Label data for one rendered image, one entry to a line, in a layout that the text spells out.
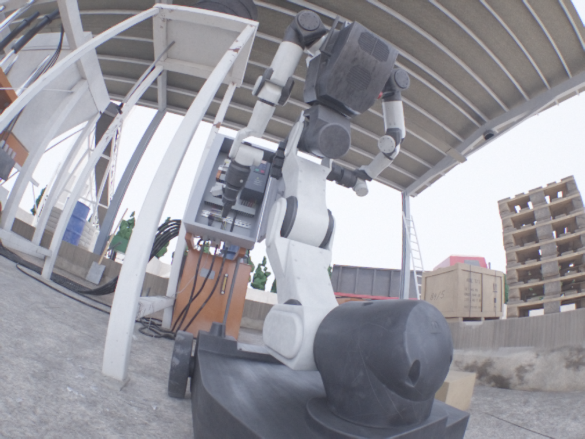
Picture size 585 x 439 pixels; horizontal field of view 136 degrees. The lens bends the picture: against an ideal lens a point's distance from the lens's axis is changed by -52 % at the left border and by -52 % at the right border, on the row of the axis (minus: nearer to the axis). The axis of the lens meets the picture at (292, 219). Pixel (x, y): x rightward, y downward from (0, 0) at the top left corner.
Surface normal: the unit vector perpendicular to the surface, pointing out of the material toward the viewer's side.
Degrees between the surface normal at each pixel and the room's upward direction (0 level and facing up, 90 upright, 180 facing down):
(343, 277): 90
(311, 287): 54
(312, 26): 126
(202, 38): 180
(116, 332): 81
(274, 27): 172
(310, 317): 64
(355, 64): 141
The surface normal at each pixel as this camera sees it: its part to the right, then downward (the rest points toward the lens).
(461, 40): -0.21, 0.95
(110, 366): 0.35, -0.44
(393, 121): -0.58, 0.36
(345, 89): 0.18, 0.56
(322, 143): 0.22, 0.32
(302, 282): 0.41, -0.77
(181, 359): 0.45, -0.61
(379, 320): -0.62, -0.76
